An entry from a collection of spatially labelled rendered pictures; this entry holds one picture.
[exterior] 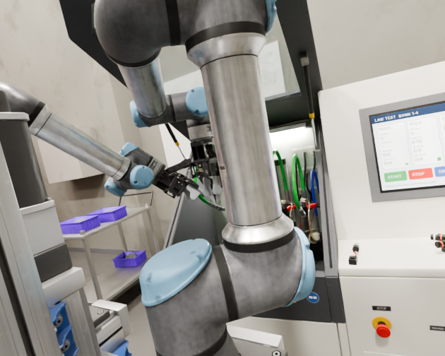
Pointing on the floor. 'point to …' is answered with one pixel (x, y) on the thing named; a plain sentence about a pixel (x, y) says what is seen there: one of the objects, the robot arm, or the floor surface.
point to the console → (390, 223)
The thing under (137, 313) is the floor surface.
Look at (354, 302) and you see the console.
